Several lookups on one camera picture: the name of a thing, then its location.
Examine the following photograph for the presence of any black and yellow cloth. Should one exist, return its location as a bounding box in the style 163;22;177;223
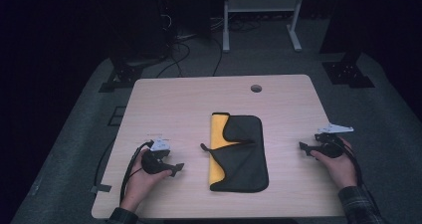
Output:
199;112;270;194

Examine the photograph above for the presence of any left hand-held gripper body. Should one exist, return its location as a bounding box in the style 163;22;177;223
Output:
140;137;173;176

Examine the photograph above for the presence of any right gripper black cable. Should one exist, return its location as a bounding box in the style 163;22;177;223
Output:
334;137;366;188

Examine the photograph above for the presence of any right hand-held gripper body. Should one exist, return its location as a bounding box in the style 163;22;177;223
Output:
314;122;354;159

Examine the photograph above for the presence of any grey tape strip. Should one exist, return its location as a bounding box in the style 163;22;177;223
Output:
90;183;112;194

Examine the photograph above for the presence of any black metal stand base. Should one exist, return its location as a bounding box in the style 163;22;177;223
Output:
98;56;168;94
320;49;376;90

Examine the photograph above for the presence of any person's right hand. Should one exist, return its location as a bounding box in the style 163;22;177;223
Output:
310;136;359;189

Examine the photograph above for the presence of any black floor cable bundle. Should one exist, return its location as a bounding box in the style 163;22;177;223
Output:
154;34;224;80

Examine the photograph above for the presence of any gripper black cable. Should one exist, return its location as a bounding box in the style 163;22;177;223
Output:
334;137;366;188
118;140;155;205

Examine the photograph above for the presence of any white metal desk frame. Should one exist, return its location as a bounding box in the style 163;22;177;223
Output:
222;0;307;54

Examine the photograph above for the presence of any person's left hand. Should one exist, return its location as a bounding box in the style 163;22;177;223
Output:
119;148;173;214

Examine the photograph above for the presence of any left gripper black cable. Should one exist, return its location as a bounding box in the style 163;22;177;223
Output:
118;140;155;205

